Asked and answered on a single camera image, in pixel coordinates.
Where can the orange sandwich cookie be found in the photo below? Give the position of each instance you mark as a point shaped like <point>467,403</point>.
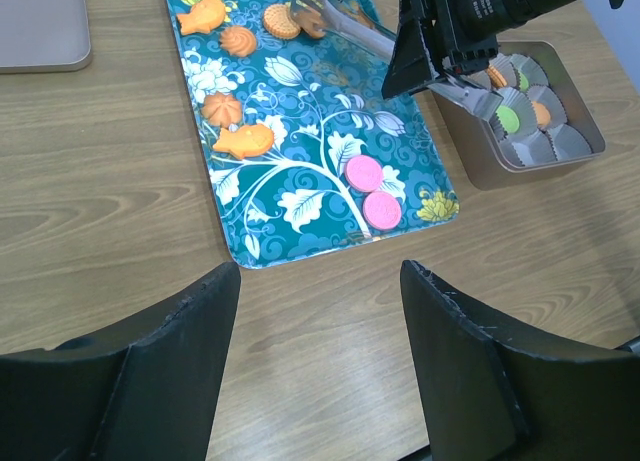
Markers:
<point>543,115</point>
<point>497,80</point>

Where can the orange round cookie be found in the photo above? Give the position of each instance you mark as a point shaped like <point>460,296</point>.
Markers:
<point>279,23</point>
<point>312,23</point>

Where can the orange fish cookie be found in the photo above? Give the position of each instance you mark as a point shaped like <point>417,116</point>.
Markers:
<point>204,16</point>
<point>247,141</point>

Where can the orange fish cookie top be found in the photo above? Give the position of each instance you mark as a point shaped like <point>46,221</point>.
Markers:
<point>204,16</point>

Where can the pink sandwich cookie lower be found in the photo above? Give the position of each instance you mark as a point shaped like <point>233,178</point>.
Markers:
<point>381,210</point>

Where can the pink sandwich cookie upper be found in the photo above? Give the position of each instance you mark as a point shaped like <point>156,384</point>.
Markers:
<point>364,173</point>

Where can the teal floral serving tray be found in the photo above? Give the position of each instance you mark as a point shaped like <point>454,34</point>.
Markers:
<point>321,99</point>

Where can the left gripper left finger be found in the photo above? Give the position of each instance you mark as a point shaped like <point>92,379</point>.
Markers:
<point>143,388</point>

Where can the metal tongs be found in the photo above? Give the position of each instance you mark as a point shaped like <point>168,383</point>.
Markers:
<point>345,19</point>

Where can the orange fish cookie lower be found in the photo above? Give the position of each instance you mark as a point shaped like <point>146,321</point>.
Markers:
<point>247,141</point>

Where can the orange swirl cookie top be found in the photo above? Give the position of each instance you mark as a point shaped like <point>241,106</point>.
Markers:
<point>238,41</point>

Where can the orange flower cookie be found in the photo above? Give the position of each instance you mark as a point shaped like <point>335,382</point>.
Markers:
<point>222,110</point>

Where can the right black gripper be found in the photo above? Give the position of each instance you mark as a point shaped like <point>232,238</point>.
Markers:
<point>469,29</point>

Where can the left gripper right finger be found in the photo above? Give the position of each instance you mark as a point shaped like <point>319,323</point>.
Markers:
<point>493,387</point>

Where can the pink sandwich cookie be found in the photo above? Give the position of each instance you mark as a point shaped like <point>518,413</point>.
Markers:
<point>381,210</point>
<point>364,173</point>

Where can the brown cookie tin box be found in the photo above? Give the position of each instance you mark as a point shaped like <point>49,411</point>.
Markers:
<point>477,147</point>

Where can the green sandwich cookie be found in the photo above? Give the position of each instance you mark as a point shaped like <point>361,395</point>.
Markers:
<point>508,118</point>
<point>523,82</point>

